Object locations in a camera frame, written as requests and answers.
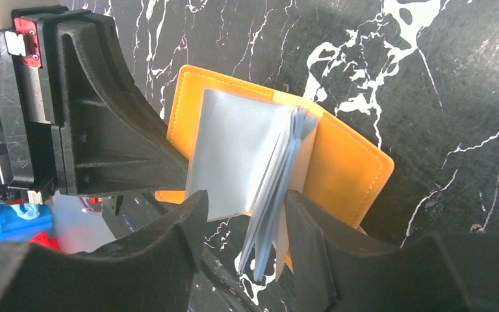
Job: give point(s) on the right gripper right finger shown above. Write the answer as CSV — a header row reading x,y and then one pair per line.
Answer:
x,y
337,268

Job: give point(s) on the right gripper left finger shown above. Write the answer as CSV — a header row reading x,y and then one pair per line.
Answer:
x,y
148,270

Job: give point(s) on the orange card holder wallet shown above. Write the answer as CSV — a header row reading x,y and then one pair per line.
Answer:
x,y
248,145

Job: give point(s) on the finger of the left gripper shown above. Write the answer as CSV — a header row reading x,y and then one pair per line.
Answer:
x,y
112,141

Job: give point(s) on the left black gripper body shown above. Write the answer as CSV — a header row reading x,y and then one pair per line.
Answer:
x,y
32,106

